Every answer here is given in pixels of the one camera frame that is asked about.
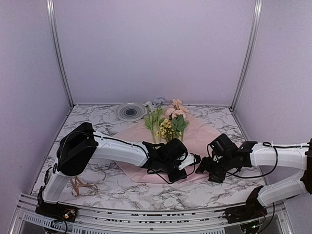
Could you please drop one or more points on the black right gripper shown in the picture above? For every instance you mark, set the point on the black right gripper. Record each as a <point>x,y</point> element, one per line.
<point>205,165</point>

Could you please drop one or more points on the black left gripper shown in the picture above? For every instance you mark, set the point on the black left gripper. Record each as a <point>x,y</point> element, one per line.
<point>173,178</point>

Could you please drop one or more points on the pink wrapping paper sheet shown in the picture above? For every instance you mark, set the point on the pink wrapping paper sheet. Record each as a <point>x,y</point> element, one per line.
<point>197,135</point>

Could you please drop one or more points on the yellow fake flower bunch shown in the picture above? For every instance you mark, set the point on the yellow fake flower bunch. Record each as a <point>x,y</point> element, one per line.
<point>166,131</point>

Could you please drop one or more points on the large pink fake rose stem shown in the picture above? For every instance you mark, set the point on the large pink fake rose stem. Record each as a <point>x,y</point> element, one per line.
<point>177,116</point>

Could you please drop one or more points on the blue fake flower stem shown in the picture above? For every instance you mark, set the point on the blue fake flower stem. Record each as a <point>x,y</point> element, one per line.
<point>154,111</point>

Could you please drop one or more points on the beige raffia ribbon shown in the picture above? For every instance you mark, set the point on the beige raffia ribbon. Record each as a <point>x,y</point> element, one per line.
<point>87,183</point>

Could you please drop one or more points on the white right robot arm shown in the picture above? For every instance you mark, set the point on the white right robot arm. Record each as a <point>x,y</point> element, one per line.
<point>224,155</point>

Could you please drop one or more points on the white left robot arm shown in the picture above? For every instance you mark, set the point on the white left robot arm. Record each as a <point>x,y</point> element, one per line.
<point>83,144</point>

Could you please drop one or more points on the striped grey ceramic plate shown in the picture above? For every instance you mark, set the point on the striped grey ceramic plate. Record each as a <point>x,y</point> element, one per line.
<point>130,112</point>

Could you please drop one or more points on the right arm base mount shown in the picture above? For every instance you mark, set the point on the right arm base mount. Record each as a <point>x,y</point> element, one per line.
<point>252,209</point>

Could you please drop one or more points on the aluminium front rail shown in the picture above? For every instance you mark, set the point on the aluminium front rail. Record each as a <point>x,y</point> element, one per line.
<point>90,220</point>

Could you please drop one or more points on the right aluminium frame post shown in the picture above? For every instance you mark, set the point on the right aluminium frame post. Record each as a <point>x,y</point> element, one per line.
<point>249,52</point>

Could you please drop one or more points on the aluminium frame post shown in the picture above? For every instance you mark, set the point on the aluminium frame post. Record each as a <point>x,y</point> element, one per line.
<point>249,52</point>
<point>57,49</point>

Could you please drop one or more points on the left aluminium frame post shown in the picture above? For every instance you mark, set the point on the left aluminium frame post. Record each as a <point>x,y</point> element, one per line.
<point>57,49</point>

